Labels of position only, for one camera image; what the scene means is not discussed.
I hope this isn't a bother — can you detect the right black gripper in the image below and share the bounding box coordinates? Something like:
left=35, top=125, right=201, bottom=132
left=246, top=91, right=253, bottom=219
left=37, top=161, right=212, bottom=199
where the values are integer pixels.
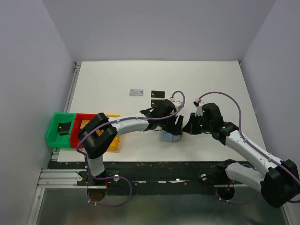
left=183, top=112, right=213, bottom=135

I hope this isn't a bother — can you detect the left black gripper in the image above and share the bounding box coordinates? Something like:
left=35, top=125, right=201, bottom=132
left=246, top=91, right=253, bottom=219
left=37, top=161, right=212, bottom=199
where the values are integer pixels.
left=159, top=112, right=184, bottom=136

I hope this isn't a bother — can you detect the beige card holder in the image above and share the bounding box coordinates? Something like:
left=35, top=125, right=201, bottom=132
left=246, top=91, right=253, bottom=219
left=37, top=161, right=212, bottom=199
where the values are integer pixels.
left=159, top=130, right=182, bottom=143

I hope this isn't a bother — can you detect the light blue VIP card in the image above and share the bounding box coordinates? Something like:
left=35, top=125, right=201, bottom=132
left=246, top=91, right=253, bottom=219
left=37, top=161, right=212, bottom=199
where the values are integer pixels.
left=129, top=89, right=144, bottom=97

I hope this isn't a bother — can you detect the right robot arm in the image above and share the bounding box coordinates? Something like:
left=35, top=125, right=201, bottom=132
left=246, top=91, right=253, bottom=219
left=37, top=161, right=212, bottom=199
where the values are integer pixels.
left=182, top=103, right=300, bottom=208

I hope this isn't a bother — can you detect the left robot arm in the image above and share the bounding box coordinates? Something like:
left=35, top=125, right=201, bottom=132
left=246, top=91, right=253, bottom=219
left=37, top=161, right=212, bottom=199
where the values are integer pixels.
left=76, top=98, right=184, bottom=185

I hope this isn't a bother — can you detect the tan card in red bin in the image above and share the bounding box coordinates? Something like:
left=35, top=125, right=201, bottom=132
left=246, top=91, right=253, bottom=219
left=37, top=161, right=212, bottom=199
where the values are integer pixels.
left=80, top=120, right=90, bottom=129

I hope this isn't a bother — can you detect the black card in green bin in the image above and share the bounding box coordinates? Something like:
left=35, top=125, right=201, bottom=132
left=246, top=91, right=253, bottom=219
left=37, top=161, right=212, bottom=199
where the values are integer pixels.
left=58, top=122, right=71, bottom=136

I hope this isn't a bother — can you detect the yellow plastic bin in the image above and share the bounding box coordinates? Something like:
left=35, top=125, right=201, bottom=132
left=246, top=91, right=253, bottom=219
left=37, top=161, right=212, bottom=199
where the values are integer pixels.
left=105, top=114, right=120, bottom=152

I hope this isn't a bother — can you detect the red plastic bin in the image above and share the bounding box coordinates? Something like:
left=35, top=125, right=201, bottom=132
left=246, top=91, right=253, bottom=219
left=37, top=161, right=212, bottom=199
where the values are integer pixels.
left=70, top=113, right=95, bottom=149

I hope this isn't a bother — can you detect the green plastic bin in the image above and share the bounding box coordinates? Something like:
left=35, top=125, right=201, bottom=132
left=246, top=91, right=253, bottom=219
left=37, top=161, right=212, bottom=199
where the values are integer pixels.
left=46, top=112, right=76, bottom=148

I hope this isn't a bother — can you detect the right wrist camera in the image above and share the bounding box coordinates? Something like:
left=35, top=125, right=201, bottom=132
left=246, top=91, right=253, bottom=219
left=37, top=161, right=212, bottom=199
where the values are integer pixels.
left=193, top=99, right=204, bottom=117

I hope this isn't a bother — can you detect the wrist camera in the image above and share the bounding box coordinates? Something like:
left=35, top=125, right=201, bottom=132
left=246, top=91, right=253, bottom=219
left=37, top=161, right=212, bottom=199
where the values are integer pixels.
left=170, top=97, right=184, bottom=112
left=193, top=99, right=204, bottom=117

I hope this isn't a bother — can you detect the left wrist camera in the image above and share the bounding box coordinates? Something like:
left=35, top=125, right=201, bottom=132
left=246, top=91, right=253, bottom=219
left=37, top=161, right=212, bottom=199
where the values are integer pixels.
left=170, top=97, right=184, bottom=112

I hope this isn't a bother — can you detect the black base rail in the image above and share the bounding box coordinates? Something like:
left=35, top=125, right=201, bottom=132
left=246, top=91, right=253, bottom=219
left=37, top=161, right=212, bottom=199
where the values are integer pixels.
left=48, top=161, right=236, bottom=195

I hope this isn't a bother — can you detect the aluminium side rail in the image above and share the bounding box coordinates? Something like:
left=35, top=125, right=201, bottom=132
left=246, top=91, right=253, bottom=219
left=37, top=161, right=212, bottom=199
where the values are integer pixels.
left=63, top=62, right=82, bottom=113

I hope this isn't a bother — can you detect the front aluminium rail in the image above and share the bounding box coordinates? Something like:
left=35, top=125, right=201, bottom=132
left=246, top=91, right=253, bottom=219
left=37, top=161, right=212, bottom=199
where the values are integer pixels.
left=37, top=167, right=82, bottom=188

